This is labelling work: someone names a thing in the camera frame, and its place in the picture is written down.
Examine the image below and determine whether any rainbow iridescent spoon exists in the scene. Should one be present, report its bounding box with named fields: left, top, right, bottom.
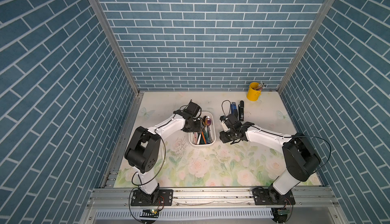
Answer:
left=204, top=116, right=212, bottom=131

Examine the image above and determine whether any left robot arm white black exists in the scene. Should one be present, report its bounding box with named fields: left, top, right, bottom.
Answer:
left=124, top=106, right=203, bottom=197

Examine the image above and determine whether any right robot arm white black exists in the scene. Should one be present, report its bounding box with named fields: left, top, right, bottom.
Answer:
left=219, top=114, right=322, bottom=196

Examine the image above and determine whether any white plastic storage box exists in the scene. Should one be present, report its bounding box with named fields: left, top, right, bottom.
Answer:
left=188, top=111, right=216, bottom=148

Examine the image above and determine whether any blue stapler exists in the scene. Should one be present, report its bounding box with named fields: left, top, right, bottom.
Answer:
left=231, top=102, right=239, bottom=118

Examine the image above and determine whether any black stapler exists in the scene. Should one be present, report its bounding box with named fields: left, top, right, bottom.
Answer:
left=238, top=101, right=244, bottom=121

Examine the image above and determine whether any yellow pen cup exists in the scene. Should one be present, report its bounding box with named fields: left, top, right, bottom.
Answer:
left=246, top=82, right=262, bottom=102

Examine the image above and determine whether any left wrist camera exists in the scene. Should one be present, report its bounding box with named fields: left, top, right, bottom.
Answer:
left=183, top=101, right=201, bottom=117

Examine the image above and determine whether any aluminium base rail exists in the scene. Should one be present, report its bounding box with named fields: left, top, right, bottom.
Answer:
left=87, top=186, right=339, bottom=209

